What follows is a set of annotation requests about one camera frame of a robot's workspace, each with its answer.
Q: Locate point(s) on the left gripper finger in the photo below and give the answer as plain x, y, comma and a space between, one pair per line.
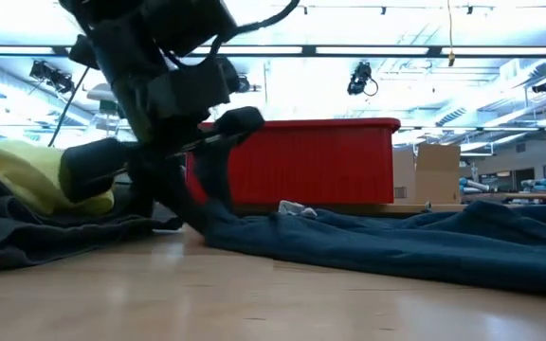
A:
215, 175
164, 189

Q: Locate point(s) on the yellow t-shirt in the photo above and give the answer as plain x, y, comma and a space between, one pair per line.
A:
22, 175

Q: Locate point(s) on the dark grey shorts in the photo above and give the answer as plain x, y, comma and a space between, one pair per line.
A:
41, 237

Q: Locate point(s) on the navy blue garment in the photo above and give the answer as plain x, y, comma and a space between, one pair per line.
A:
396, 246

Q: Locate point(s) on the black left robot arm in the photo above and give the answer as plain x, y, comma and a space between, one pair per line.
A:
126, 28

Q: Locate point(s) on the red plastic laundry bin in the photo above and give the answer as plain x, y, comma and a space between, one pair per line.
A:
311, 161

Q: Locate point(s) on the round ceiling fixture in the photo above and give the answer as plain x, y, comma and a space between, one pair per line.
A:
244, 84

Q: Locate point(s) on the black ceiling fixture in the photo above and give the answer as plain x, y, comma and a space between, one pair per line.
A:
52, 76

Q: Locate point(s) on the cardboard box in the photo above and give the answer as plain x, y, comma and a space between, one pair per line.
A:
436, 173

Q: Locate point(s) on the distant wooden table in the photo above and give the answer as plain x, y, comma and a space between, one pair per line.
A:
538, 195

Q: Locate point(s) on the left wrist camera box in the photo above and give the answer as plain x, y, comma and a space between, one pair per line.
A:
187, 90

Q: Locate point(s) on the black overhead frame bar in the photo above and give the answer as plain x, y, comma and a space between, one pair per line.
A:
308, 50

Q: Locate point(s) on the black overhead camera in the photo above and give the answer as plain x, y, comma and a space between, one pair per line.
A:
360, 78

